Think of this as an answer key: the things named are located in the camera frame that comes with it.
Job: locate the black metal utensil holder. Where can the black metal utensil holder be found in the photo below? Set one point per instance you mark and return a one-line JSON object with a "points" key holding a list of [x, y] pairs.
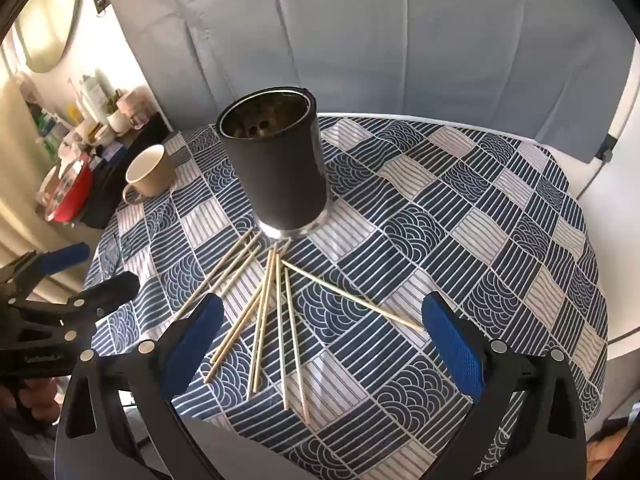
{"points": [[275, 185]]}

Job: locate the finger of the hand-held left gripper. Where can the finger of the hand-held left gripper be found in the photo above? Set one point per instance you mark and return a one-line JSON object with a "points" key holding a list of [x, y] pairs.
{"points": [[65, 256], [112, 287]]}

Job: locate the beige ceramic mug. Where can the beige ceramic mug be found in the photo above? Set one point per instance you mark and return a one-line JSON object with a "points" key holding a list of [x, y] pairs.
{"points": [[152, 180]]}

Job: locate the grey quilted padded panel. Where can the grey quilted padded panel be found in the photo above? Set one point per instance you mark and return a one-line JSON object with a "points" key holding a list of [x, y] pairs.
{"points": [[400, 35]]}

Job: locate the white plant pot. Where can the white plant pot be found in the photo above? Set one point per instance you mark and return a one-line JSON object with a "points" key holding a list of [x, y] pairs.
{"points": [[118, 121]]}

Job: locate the wall socket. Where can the wall socket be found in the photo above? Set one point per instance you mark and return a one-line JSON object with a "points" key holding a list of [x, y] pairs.
{"points": [[102, 2]]}

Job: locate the black clamp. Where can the black clamp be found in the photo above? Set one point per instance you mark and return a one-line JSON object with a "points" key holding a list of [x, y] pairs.
{"points": [[607, 147]]}

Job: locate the dark side table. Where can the dark side table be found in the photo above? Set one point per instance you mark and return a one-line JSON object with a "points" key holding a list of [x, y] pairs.
{"points": [[115, 185]]}

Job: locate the person's left hand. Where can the person's left hand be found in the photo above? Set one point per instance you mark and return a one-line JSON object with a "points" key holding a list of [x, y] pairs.
{"points": [[37, 400]]}

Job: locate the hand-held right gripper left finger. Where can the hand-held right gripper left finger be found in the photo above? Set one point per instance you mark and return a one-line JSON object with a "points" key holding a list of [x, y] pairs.
{"points": [[192, 347]]}

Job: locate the pile of wooden chopsticks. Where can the pile of wooden chopsticks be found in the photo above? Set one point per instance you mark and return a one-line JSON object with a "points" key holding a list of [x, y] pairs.
{"points": [[272, 262]]}

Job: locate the red bowl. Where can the red bowl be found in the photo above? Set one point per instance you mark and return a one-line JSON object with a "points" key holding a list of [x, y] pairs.
{"points": [[75, 200]]}

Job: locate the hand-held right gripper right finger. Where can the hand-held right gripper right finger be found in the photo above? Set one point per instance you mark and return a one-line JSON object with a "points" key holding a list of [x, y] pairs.
{"points": [[455, 347]]}

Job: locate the white bottle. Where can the white bottle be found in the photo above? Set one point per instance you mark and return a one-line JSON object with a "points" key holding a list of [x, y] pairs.
{"points": [[94, 97]]}

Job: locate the oval wall mirror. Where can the oval wall mirror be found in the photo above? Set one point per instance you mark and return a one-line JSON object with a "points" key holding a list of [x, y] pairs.
{"points": [[50, 20]]}

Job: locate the pink glass cup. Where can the pink glass cup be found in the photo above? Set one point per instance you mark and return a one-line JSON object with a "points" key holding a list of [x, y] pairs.
{"points": [[139, 120]]}

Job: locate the blue white patterned tablecloth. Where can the blue white patterned tablecloth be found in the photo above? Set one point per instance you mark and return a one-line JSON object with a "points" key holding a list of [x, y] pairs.
{"points": [[425, 210]]}

